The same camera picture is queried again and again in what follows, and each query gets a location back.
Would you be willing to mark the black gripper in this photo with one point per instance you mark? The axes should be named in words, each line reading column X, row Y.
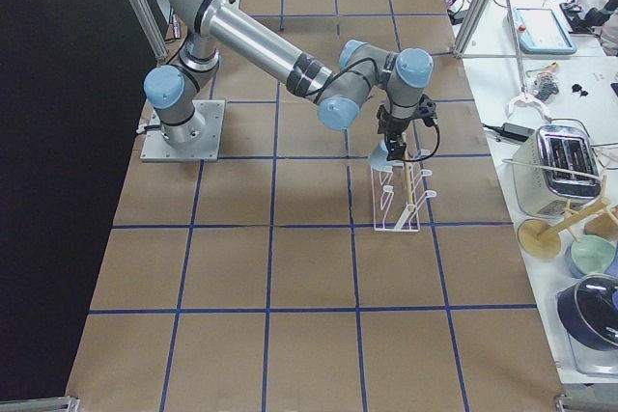
column 396, row 128

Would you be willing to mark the pale blue cup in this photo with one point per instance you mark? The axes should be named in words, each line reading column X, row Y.
column 378, row 158

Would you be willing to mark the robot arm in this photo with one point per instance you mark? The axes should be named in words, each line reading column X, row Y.
column 338, row 95

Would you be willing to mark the black power adapter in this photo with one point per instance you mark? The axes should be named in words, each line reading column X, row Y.
column 510, row 131

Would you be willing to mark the silver toaster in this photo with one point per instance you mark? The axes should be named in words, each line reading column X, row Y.
column 555, row 168

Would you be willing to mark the wooden mug tree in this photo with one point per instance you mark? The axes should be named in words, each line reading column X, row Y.
column 540, row 237

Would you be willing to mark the teach pendant tablet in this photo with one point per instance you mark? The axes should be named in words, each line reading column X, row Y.
column 541, row 31

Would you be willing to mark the long reach grabber tool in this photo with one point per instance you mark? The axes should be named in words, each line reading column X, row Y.
column 524, row 98

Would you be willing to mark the green bowl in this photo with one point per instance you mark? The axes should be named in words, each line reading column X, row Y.
column 591, row 254

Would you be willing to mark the dark pot with lid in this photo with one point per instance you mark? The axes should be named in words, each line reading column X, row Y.
column 588, row 311

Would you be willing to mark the white wire cup rack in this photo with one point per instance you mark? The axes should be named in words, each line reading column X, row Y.
column 399, row 197

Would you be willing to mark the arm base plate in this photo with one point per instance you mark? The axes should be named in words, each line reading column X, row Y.
column 198, row 139

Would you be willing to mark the aluminium frame post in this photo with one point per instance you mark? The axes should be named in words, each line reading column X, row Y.
column 140, row 2

